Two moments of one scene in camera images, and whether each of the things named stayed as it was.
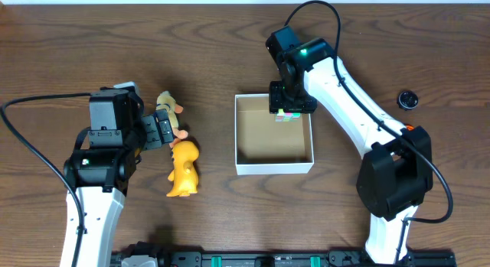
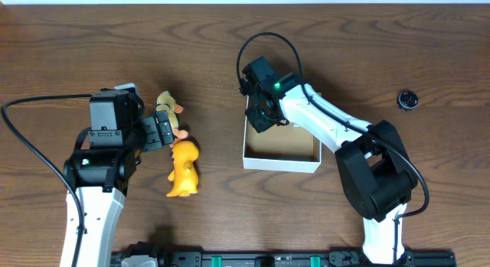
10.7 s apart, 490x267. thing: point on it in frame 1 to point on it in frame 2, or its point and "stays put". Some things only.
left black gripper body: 151,130 stays put
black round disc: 407,100 stays put
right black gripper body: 291,99 to 259,118
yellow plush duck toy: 164,101 stays put
